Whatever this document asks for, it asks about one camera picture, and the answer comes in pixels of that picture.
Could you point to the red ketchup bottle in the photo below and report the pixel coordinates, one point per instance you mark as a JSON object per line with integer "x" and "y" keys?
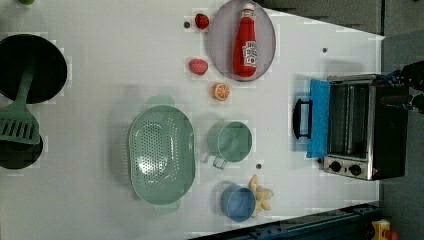
{"x": 245, "y": 53}

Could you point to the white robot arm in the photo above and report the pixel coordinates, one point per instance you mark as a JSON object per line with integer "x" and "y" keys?
{"x": 410, "y": 76}

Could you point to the green cylinder object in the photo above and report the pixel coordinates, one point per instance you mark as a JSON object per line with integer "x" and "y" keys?
{"x": 26, "y": 2}

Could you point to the grey round plate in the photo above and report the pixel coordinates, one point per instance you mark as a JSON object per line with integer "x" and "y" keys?
{"x": 222, "y": 36}

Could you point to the large black bowl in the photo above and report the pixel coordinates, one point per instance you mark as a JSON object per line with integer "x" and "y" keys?
{"x": 21, "y": 52}

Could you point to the blue cup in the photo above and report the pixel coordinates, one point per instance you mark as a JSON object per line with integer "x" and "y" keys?
{"x": 237, "y": 203}

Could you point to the peeled toy banana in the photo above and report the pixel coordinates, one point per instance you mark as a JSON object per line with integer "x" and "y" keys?
{"x": 262, "y": 196}

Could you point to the toy orange half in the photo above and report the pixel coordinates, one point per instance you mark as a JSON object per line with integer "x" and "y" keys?
{"x": 220, "y": 91}

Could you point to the black toaster oven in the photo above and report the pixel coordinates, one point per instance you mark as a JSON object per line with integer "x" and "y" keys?
{"x": 366, "y": 138}

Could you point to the yellow red object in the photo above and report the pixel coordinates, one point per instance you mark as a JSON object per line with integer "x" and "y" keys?
{"x": 383, "y": 231}

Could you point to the green slotted spatula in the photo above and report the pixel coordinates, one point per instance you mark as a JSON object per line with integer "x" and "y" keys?
{"x": 17, "y": 123}

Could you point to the small black bowl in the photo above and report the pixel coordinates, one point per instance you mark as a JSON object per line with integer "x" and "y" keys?
{"x": 17, "y": 155}

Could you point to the green mug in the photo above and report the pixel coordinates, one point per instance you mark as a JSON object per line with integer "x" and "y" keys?
{"x": 229, "y": 142}

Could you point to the dark red toy strawberry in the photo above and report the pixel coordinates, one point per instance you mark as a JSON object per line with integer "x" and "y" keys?
{"x": 202, "y": 21}

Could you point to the blue table frame rail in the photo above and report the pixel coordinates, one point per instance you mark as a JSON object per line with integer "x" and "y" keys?
{"x": 350, "y": 223}

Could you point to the pink toy strawberry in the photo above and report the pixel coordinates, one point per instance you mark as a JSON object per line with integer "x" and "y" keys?
{"x": 198, "y": 66}

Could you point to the green colander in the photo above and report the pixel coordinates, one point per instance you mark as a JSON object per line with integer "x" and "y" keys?
{"x": 161, "y": 154}

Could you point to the blue oven door flap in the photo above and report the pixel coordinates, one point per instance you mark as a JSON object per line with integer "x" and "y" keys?
{"x": 318, "y": 119}

